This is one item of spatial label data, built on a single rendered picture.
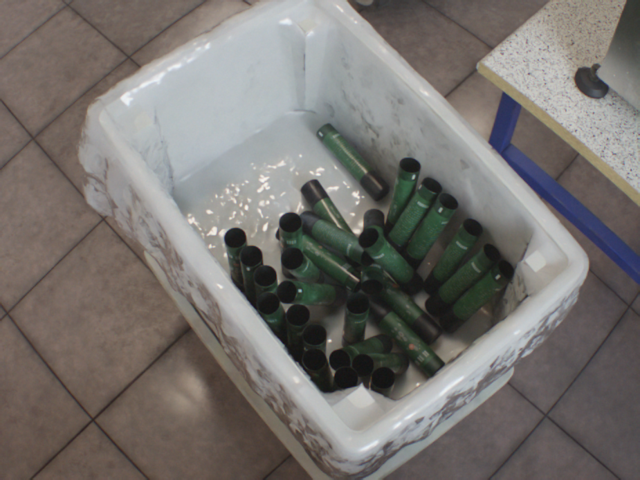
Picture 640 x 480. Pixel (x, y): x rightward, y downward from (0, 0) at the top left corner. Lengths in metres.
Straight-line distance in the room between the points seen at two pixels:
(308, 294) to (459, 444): 0.64
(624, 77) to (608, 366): 0.88
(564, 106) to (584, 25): 0.18
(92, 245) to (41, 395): 0.38
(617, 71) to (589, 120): 0.09
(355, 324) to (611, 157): 0.42
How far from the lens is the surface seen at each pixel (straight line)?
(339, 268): 1.27
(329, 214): 1.31
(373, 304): 1.26
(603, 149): 1.13
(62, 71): 2.20
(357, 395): 1.01
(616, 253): 1.44
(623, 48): 1.08
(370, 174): 1.35
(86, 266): 1.87
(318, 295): 1.20
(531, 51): 1.20
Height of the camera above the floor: 1.64
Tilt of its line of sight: 63 degrees down
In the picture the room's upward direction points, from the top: 4 degrees clockwise
